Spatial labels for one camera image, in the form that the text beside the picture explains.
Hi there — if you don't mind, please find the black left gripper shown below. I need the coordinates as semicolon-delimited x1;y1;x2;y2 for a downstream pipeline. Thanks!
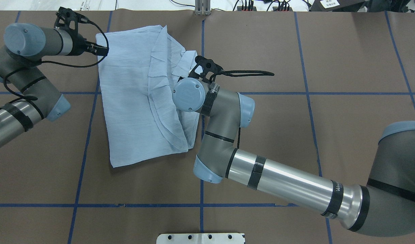
71;34;109;57

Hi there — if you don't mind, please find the light blue collared shirt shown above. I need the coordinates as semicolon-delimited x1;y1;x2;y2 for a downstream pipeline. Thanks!
96;25;199;168

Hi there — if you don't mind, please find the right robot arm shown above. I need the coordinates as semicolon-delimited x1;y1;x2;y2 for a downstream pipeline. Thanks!
172;78;415;237

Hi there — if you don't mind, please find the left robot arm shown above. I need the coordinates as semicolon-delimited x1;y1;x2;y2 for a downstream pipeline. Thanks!
0;23;109;148

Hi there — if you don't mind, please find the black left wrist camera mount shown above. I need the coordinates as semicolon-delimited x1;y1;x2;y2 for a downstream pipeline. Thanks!
54;6;91;35

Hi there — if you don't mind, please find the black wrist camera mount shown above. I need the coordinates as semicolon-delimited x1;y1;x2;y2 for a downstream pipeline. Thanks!
188;55;224;84
54;6;91;35

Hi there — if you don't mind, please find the black left camera cable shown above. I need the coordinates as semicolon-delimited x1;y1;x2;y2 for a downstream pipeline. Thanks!
0;20;110;116

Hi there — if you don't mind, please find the black camera cable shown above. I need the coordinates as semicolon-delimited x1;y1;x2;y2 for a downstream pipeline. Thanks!
214;69;276;149
0;20;110;116

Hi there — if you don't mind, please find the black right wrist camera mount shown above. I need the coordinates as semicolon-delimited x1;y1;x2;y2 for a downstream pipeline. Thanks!
188;55;224;84

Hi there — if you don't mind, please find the aluminium frame post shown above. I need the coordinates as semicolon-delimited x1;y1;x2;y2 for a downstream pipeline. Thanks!
195;0;212;16

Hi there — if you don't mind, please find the black right camera cable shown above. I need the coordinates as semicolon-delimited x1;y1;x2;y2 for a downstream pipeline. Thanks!
214;69;276;149

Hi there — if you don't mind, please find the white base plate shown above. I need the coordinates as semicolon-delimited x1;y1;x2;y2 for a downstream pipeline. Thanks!
156;233;246;244

